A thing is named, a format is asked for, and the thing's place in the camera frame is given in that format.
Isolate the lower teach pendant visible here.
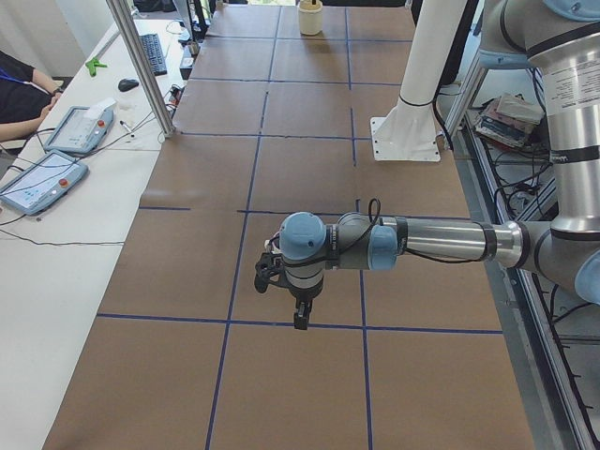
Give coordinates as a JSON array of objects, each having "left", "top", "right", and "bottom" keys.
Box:
[{"left": 1, "top": 150, "right": 89, "bottom": 216}]

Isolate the stack of magazines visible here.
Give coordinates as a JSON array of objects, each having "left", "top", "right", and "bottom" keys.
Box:
[{"left": 474, "top": 94, "right": 545, "bottom": 147}]

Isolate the teach pendant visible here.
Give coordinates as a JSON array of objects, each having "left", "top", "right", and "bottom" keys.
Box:
[
  {"left": 43, "top": 106, "right": 114, "bottom": 157},
  {"left": 1, "top": 150, "right": 89, "bottom": 216}
]

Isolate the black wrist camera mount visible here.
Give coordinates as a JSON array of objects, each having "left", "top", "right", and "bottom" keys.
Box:
[{"left": 254, "top": 252, "right": 290, "bottom": 293}]

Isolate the aluminium frame post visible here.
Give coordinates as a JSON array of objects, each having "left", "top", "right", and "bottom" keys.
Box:
[{"left": 106, "top": 0, "right": 175, "bottom": 139}]

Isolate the black computer mouse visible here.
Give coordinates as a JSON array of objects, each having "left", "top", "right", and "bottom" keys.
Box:
[{"left": 117, "top": 79, "right": 140, "bottom": 93}]

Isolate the black keyboard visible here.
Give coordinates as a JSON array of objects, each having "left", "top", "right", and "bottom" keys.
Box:
[{"left": 139, "top": 33, "right": 168, "bottom": 76}]

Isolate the upper teach pendant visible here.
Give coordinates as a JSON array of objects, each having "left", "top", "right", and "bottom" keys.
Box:
[{"left": 43, "top": 106, "right": 114, "bottom": 157}]

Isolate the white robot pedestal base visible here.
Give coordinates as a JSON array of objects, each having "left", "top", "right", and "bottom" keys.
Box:
[{"left": 370, "top": 0, "right": 477, "bottom": 162}]

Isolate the cream lidded container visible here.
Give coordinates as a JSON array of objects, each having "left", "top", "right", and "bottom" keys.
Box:
[{"left": 297, "top": 0, "right": 323, "bottom": 36}]

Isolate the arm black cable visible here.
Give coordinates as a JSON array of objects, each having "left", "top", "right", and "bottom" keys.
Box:
[{"left": 367, "top": 197, "right": 488, "bottom": 266}]

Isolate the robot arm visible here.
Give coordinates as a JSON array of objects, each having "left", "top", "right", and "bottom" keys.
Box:
[{"left": 254, "top": 1, "right": 599, "bottom": 329}]

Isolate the green plastic tool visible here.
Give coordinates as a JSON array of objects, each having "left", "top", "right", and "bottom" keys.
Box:
[{"left": 84, "top": 56, "right": 107, "bottom": 77}]

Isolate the black marker pen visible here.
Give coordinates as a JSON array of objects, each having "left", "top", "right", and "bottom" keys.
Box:
[{"left": 119, "top": 120, "right": 135, "bottom": 138}]

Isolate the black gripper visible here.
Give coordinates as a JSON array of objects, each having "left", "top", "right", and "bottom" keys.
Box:
[{"left": 287, "top": 275, "right": 323, "bottom": 330}]

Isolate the seated person in black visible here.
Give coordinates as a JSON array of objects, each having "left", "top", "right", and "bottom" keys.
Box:
[{"left": 1, "top": 52, "right": 63, "bottom": 142}]

